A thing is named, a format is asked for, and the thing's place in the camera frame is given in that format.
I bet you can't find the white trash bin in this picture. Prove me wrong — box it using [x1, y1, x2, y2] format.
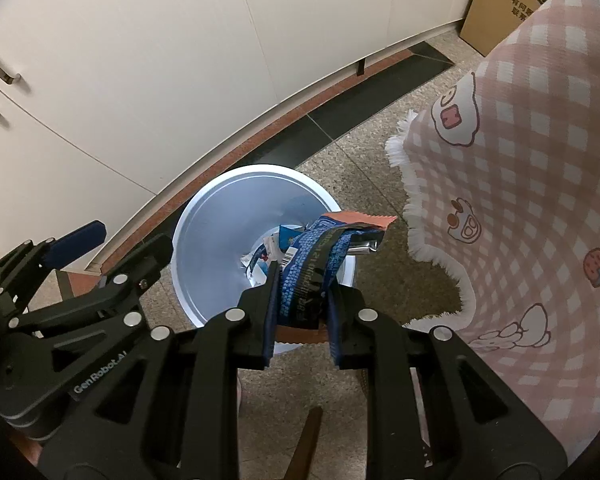
[171, 165, 356, 356]

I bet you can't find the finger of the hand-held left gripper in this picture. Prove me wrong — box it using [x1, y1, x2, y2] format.
[10, 234, 175, 387]
[0, 220, 108, 322]

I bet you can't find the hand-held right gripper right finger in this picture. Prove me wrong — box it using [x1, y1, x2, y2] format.
[327, 285, 569, 480]

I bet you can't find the dark snack wrapper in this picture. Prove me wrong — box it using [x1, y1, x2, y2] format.
[275, 211, 398, 346]

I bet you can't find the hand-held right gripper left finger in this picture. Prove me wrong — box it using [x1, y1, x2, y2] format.
[37, 260, 282, 480]

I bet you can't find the white cabinet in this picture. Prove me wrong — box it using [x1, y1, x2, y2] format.
[0, 0, 486, 267]

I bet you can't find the white crumpled wrapper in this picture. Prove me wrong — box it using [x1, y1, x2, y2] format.
[240, 242, 281, 286]

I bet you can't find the pink checked tablecloth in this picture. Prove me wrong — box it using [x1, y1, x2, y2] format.
[385, 0, 600, 466]

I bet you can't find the brown cardboard box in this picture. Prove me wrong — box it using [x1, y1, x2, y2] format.
[460, 0, 581, 56]

